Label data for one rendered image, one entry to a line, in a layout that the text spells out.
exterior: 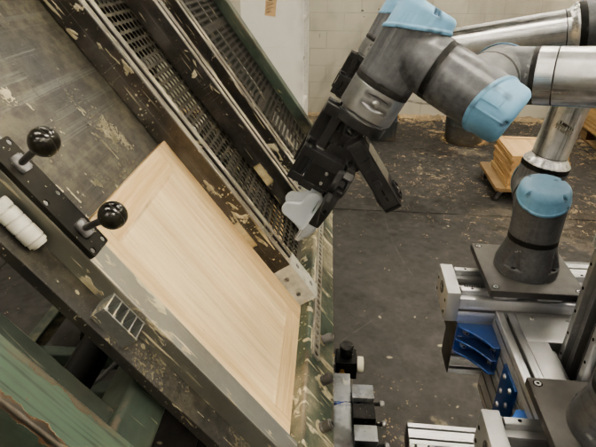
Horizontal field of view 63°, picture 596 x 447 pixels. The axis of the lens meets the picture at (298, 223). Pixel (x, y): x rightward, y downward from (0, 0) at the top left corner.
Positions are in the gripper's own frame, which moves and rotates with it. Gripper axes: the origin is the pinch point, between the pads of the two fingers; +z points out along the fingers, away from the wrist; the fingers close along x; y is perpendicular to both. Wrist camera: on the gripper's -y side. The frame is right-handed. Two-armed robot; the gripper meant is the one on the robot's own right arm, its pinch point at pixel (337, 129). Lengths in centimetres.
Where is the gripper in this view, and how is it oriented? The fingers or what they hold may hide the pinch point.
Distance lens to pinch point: 138.0
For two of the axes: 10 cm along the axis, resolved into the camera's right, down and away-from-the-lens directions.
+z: -4.6, 7.6, 4.6
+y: -8.8, -4.5, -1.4
